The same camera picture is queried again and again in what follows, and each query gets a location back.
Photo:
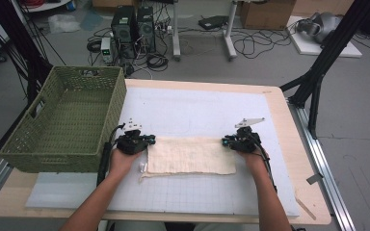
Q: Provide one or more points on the flat black device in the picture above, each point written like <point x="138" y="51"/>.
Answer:
<point x="212" y="22"/>

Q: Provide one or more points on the green woven basket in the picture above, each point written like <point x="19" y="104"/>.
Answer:
<point x="77" y="96"/>

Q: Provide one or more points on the aluminium rail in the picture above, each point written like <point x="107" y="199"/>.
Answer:
<point x="327" y="179"/>

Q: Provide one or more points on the slim black computer tower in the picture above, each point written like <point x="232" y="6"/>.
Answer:
<point x="146" y="30"/>

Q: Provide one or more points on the thin wooden stick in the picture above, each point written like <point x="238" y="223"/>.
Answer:
<point x="307" y="210"/>

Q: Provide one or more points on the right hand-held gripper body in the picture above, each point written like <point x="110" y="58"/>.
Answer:
<point x="245" y="142"/>

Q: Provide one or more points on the white floor board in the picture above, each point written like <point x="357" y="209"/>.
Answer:
<point x="308" y="48"/>

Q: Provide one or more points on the brown cardboard box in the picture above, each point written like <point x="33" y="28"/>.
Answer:
<point x="266" y="14"/>

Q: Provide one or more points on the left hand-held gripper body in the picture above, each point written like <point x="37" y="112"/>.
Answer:
<point x="130" y="142"/>

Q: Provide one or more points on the large black computer tower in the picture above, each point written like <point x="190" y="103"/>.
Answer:
<point x="123" y="32"/>

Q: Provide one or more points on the person's left hand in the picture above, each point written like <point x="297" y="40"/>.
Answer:
<point x="120" y="165"/>

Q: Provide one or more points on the black metal frame stand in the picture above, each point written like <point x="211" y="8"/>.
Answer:
<point x="327" y="54"/>

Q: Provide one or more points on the white desk leg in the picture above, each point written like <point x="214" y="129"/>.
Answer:
<point x="229" y="35"/>
<point x="176" y="32"/>

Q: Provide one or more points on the person's right hand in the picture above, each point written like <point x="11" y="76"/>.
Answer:
<point x="257" y="162"/>

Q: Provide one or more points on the clear plastic bag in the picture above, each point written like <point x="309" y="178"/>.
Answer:
<point x="63" y="23"/>

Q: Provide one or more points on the cream printed cloth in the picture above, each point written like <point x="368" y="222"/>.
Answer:
<point x="189" y="155"/>

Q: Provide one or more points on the white power supply box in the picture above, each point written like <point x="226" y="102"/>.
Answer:
<point x="106" y="49"/>

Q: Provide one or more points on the white grid mat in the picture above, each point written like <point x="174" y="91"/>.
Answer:
<point x="189" y="106"/>

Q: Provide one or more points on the small grey bracket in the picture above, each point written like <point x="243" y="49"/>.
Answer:
<point x="314" y="178"/>

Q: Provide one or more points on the grey headset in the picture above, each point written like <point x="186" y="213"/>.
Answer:
<point x="321" y="25"/>

